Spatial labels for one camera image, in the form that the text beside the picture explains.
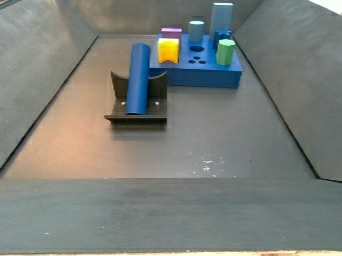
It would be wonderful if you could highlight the light blue tall block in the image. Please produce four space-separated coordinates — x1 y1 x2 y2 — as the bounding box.
210 3 234 35

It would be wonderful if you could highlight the green hexagonal prism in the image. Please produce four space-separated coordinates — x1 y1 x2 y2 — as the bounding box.
217 39 236 66

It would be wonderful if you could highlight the blue shape sorter base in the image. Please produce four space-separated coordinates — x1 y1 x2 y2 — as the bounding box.
150 34 244 89

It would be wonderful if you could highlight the purple rectangular block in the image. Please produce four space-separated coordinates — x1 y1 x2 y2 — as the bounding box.
162 27 182 39

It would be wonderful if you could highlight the dark blue star block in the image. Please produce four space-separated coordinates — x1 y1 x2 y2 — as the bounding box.
213 30 232 50

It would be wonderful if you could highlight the light blue short cylinder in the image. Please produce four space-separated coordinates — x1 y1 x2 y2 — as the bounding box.
189 20 205 42

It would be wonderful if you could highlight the yellow arch block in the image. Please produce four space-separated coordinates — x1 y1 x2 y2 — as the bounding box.
158 38 180 63

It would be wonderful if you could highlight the dark blue long cylinder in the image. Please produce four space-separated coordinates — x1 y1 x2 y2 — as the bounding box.
126 43 151 115

